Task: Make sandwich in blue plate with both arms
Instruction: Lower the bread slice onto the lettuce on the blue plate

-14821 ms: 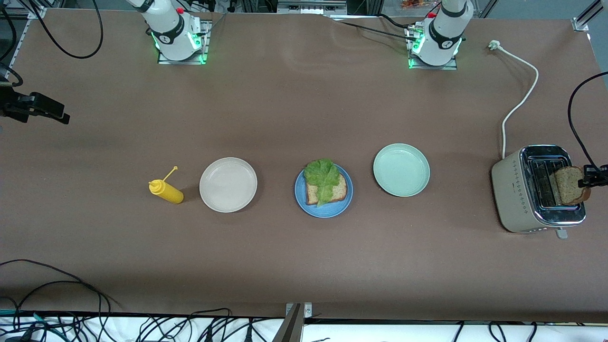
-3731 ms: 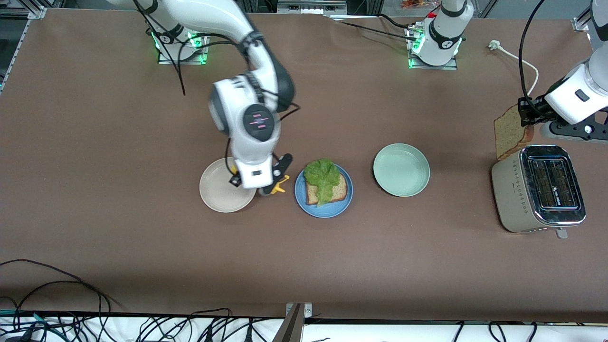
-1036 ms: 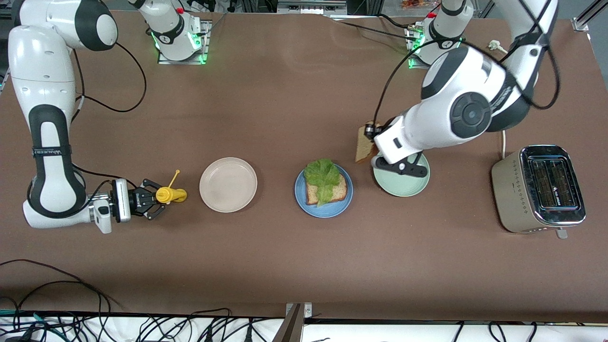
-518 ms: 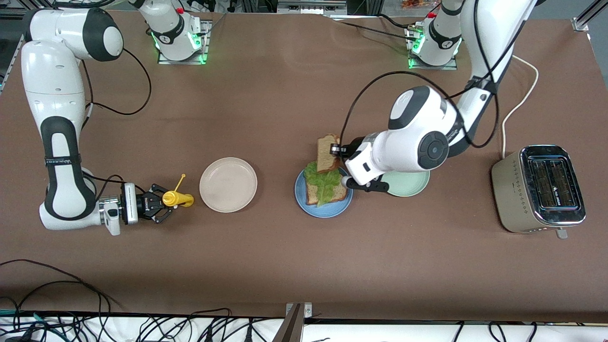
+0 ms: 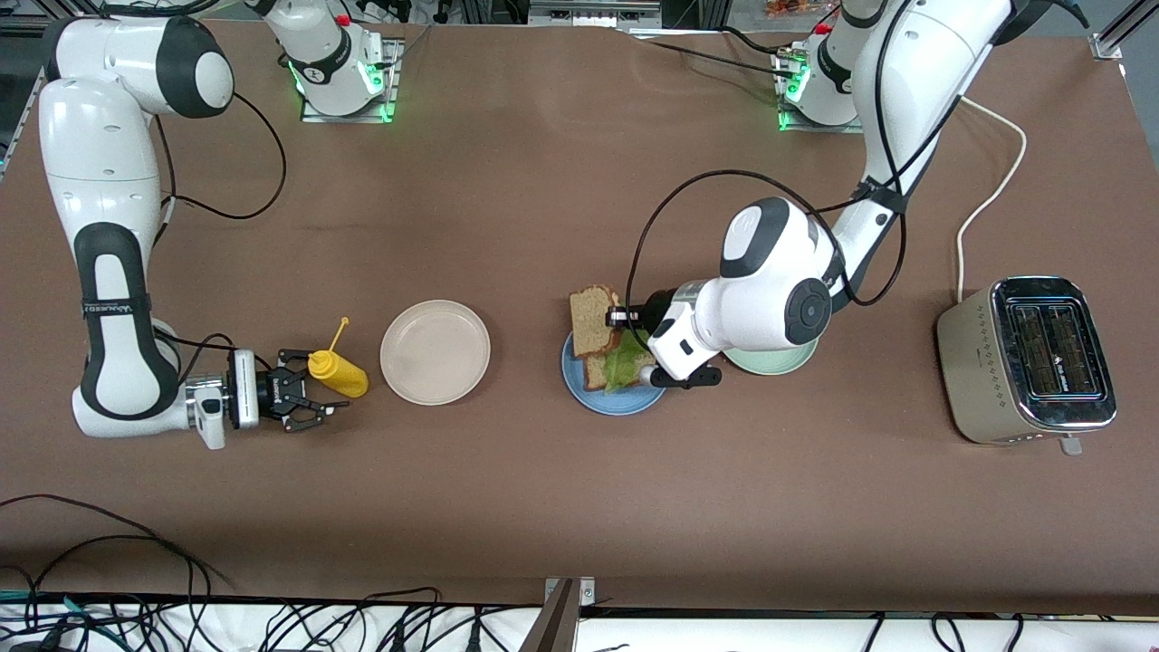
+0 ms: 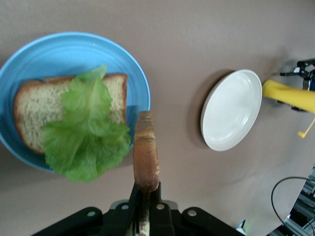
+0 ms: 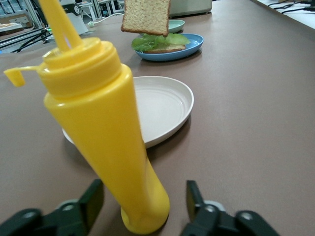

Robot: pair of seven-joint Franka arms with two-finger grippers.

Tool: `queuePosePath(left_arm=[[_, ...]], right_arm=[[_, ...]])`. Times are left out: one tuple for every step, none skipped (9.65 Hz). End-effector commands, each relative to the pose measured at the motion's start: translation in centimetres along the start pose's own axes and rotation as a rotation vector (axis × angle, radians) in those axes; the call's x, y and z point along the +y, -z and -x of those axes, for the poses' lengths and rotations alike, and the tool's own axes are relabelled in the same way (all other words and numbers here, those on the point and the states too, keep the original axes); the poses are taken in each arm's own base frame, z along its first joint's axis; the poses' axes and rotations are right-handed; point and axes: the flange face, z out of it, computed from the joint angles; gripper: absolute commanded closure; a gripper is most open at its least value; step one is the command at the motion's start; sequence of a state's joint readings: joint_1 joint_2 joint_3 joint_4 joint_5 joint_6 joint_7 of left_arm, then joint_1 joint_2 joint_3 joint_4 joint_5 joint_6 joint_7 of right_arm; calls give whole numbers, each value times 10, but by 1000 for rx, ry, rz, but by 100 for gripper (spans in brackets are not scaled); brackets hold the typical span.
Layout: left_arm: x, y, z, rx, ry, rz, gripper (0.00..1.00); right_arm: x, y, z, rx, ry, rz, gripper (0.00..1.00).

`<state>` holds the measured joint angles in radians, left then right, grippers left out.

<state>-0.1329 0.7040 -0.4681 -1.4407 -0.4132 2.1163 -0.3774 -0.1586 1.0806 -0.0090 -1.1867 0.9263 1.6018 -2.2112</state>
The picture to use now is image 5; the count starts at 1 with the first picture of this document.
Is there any grey metal bar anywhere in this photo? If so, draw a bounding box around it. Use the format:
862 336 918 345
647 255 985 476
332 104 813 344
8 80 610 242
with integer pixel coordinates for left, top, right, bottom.
518 580 580 652

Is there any beige and chrome toaster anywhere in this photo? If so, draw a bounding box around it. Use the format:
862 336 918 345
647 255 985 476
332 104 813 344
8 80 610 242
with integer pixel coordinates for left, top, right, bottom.
936 275 1119 456

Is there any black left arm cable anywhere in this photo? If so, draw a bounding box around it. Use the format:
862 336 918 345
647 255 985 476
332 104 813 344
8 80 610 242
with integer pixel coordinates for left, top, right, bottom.
625 0 1092 356

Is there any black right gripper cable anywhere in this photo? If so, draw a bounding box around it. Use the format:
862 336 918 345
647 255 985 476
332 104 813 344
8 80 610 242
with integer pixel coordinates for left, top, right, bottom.
152 328 238 386

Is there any white toaster power cord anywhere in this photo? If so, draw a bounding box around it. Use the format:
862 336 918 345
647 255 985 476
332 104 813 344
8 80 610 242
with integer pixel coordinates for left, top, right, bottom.
956 95 1029 305

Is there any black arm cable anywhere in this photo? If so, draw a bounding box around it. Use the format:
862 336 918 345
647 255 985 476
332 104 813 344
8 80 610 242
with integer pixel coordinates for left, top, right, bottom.
625 0 1092 356
149 89 289 250

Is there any brown bread slice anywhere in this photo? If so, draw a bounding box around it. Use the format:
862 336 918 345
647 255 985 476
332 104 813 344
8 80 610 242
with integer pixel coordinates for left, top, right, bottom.
569 284 627 360
583 349 659 393

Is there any perforated aluminium frame profile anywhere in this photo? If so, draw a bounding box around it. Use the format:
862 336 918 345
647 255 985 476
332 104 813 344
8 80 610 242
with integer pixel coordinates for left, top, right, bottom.
0 71 44 173

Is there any black base power cable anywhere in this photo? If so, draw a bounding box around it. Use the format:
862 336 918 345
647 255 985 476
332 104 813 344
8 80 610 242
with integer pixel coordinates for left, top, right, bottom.
625 27 798 81

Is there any arched black cable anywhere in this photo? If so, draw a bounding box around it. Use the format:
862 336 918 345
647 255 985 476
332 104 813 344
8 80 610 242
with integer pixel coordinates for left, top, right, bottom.
27 534 214 626

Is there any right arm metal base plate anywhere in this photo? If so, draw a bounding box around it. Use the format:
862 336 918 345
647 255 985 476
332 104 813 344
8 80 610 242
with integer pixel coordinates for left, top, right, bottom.
301 38 399 124

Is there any green lettuce leaf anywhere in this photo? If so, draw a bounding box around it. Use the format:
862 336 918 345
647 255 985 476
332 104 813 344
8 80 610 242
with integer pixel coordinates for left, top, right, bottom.
604 333 647 396

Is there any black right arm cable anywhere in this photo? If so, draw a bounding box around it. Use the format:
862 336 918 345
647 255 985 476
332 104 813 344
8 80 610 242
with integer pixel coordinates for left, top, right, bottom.
149 89 289 250

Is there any pale green round plate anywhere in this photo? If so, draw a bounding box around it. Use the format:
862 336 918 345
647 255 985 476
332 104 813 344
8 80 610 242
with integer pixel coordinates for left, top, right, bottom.
723 333 821 377

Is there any blue round plate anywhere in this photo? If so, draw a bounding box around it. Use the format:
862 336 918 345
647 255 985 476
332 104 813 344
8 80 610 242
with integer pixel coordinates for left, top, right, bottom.
561 330 669 417

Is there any silver table edge bracket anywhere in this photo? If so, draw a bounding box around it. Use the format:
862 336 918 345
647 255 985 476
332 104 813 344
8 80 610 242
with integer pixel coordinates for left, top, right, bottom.
543 577 596 606

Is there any long black table cable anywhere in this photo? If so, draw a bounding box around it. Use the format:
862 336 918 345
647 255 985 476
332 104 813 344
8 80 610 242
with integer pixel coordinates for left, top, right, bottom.
0 494 235 590

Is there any grey metal box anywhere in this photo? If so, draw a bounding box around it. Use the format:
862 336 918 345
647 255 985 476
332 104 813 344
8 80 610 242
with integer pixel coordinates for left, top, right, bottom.
528 0 662 28

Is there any yellow mustard squeeze bottle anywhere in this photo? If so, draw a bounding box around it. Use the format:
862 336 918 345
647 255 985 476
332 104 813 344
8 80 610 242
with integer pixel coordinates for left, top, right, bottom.
307 317 370 399

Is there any teal cable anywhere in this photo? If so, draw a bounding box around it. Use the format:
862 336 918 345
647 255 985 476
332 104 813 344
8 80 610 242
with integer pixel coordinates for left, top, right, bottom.
0 589 123 648

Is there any beige round plate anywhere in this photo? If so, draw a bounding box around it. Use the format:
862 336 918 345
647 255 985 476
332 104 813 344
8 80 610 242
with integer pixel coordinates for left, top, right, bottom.
379 300 492 407

